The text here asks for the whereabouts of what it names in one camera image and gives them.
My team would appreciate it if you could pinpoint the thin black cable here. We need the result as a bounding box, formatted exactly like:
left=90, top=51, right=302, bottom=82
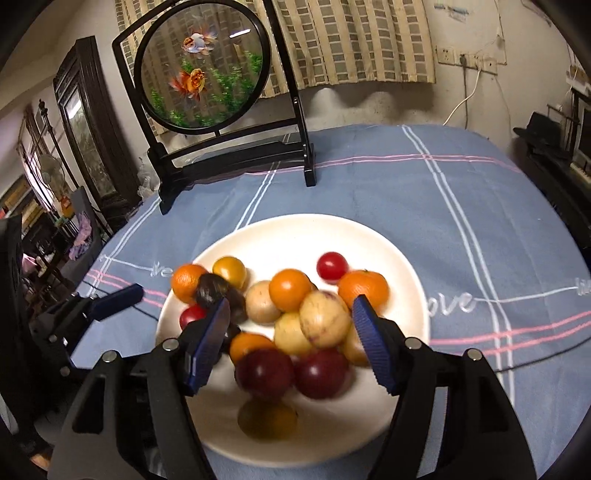
left=429, top=339, right=591, bottom=372

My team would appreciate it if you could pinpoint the white oval plate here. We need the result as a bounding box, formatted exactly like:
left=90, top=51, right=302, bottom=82
left=156, top=213, right=431, bottom=467

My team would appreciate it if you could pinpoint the black computer monitor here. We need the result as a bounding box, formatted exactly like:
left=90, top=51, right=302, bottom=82
left=570, top=90, right=591, bottom=162

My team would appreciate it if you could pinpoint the yellow orange citrus fruit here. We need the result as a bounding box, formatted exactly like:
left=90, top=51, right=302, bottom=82
left=212, top=257, right=247, bottom=289

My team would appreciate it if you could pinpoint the small red cherry tomato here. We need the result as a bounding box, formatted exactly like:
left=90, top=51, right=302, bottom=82
left=317, top=251, right=349, bottom=284

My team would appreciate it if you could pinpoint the smooth orange citrus fruit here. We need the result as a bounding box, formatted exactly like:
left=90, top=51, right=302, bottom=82
left=229, top=333, right=278, bottom=365
left=269, top=269, right=313, bottom=313

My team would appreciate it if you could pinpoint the black desk with monitor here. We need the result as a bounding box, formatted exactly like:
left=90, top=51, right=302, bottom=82
left=512, top=83, right=591, bottom=250

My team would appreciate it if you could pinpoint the large dark purple tomato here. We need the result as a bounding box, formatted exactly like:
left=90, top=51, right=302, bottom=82
left=195, top=273, right=247, bottom=322

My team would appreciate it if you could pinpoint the black hat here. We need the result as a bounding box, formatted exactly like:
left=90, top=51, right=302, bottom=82
left=513, top=112, right=561, bottom=148

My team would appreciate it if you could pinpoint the orange mandarin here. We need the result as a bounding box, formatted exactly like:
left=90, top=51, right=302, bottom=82
left=171, top=263, right=209, bottom=304
left=337, top=270, right=389, bottom=311

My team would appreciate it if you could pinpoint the green yellow citrus fruit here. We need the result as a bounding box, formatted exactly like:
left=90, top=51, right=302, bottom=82
left=237, top=398, right=298, bottom=441

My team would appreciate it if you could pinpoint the purple cloth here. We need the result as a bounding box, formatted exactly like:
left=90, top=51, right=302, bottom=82
left=69, top=217, right=93, bottom=259

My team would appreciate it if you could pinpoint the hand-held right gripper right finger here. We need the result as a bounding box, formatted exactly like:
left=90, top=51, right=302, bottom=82
left=352, top=295, right=539, bottom=480

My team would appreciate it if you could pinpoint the white wall socket strip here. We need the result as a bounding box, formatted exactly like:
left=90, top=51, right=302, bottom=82
left=457, top=52, right=498, bottom=75

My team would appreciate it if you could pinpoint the white standing fan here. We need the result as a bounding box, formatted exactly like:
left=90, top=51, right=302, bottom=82
left=37, top=152, right=63, bottom=185

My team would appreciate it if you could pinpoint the round goldfish screen black stand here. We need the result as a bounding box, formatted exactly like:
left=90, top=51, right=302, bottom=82
left=112, top=0, right=317, bottom=215

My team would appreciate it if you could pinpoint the beige checked curtain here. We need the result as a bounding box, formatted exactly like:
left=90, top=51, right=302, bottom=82
left=113, top=0, right=437, bottom=100

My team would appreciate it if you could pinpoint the grey chair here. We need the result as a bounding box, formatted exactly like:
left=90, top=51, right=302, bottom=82
left=69, top=185, right=105, bottom=250

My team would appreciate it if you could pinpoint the blue striped tablecloth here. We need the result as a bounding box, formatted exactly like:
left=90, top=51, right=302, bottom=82
left=69, top=124, right=591, bottom=480

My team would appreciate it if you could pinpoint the brown yellow passion fruit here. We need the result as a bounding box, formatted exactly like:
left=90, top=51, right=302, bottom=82
left=339, top=325, right=372, bottom=367

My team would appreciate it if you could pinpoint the large red plum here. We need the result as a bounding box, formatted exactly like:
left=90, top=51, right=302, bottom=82
left=294, top=348, right=350, bottom=400

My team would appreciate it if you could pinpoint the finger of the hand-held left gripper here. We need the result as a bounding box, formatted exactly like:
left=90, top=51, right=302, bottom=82
left=28, top=283, right=144, bottom=370

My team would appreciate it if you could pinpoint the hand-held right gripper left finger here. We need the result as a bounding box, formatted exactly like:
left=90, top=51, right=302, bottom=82
left=48, top=296, right=232, bottom=480

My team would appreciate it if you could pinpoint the clear plastic bag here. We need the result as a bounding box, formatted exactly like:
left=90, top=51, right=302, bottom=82
left=136, top=157, right=162, bottom=199

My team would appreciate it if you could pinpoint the white power cable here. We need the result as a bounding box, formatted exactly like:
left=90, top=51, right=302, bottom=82
left=445, top=69, right=483, bottom=125

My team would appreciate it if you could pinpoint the pale cream round fruit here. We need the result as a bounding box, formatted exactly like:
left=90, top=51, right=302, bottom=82
left=245, top=281, right=283, bottom=324

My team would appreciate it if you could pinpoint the pale yellow round fruit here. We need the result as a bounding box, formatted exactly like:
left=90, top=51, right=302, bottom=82
left=274, top=312, right=315, bottom=357

